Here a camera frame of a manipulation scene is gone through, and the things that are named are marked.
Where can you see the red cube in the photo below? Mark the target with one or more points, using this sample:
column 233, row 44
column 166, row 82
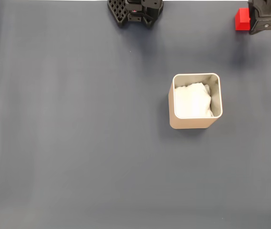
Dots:
column 243, row 20

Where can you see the beige square box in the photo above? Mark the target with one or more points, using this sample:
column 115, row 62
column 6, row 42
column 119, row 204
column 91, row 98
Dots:
column 187, row 122

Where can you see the dark grey table mat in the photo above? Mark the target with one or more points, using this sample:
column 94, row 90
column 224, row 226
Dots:
column 66, row 143

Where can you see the white tissue paper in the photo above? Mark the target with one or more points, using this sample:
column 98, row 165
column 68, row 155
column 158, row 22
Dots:
column 192, row 100

